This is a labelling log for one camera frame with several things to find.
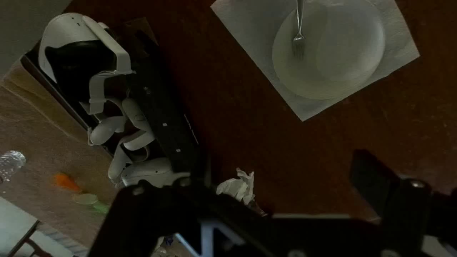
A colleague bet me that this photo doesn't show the white plate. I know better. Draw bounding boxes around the white plate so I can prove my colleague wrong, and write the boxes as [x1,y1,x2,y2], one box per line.
[271,0,386,101]

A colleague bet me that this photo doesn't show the white paper towel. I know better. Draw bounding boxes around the white paper towel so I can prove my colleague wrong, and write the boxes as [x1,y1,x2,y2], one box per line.
[209,0,421,123]

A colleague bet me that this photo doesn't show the crumpled white tissue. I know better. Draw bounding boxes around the crumpled white tissue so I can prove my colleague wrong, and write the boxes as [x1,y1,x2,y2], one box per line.
[214,167,258,208]

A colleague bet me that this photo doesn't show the small orange object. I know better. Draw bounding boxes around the small orange object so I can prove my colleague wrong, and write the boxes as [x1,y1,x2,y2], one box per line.
[52,170,84,194]

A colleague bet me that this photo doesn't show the long black box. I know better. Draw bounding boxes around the long black box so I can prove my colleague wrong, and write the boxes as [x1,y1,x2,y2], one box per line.
[119,18,211,175]

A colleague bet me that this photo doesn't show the small green object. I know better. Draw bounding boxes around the small green object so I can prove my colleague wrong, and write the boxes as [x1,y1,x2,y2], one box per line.
[72,191,111,215]

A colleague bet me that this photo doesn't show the white VR headset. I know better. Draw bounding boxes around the white VR headset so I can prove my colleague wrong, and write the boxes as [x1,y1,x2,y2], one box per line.
[37,11,137,115]

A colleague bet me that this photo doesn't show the clear plastic bottle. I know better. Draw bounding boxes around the clear plastic bottle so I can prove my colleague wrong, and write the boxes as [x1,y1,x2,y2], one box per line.
[0,148,27,184]

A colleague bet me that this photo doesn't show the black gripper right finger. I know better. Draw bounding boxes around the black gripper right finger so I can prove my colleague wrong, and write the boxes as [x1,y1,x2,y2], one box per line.
[348,148,404,218]

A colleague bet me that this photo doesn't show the white VR controller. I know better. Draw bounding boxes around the white VR controller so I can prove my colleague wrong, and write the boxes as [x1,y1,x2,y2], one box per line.
[85,97,154,147]
[105,131,191,190]

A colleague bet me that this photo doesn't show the silver fork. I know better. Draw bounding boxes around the silver fork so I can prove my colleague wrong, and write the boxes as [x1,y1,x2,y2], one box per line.
[289,0,307,54]

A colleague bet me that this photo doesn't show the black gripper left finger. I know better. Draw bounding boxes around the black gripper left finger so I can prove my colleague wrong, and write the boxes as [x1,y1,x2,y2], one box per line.
[191,147,212,185]

